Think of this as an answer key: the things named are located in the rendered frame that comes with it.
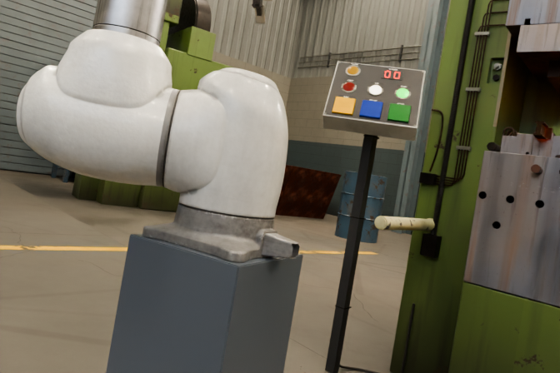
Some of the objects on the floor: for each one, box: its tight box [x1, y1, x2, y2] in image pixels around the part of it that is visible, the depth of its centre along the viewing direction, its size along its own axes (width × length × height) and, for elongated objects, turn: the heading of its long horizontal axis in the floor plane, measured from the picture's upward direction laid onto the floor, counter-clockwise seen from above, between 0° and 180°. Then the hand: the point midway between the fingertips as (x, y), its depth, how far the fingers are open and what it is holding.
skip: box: [275, 165, 342, 219], centre depth 874 cm, size 120×189×85 cm
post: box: [325, 134, 378, 373], centre depth 183 cm, size 4×4×108 cm
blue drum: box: [334, 171, 388, 243], centre depth 640 cm, size 59×59×88 cm
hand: (264, 8), depth 157 cm, fingers open, 13 cm apart
